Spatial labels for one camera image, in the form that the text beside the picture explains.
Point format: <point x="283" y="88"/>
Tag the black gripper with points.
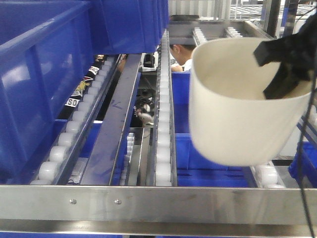
<point x="295" y="52"/>

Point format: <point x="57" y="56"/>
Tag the blue crate lower shelf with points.
<point x="193" y="169"/>

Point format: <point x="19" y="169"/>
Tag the person in background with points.
<point x="183" y="56"/>

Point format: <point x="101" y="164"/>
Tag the right white roller track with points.
<point x="267" y="176"/>

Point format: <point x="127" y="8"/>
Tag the white roller track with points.
<point x="127" y="159"/>
<point x="267" y="176"/>
<point x="162" y="170"/>
<point x="79" y="113"/>

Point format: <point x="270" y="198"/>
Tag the middle white roller track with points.
<point x="162" y="170"/>

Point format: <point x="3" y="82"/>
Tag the blue crate upper middle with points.
<point x="128" y="26"/>

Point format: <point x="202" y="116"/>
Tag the lower white roller track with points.
<point x="127" y="159"/>

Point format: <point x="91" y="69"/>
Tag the large blue crate on rollers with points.
<point x="46" y="48"/>

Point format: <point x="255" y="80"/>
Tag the left white roller track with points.
<point x="79" y="113"/>

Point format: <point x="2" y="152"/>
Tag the steel divider rail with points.
<point x="106" y="160"/>

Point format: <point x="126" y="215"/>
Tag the steel front rail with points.
<point x="169" y="211"/>

